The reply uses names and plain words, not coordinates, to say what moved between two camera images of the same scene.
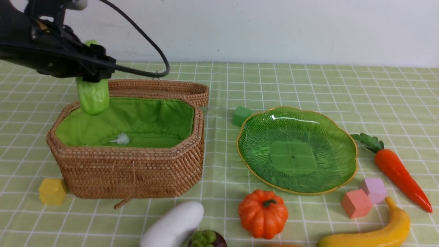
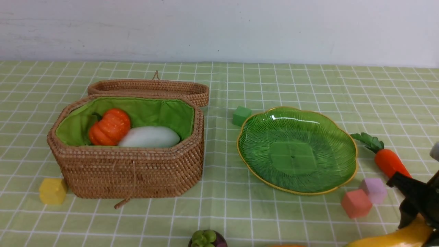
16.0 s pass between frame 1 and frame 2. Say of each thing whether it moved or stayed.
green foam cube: stayed
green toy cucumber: moved
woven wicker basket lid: stayed
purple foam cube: stayed
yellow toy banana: moved
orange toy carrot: stayed
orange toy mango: stayed
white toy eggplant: moved
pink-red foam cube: stayed
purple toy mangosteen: stayed
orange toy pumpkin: moved
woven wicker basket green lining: stayed
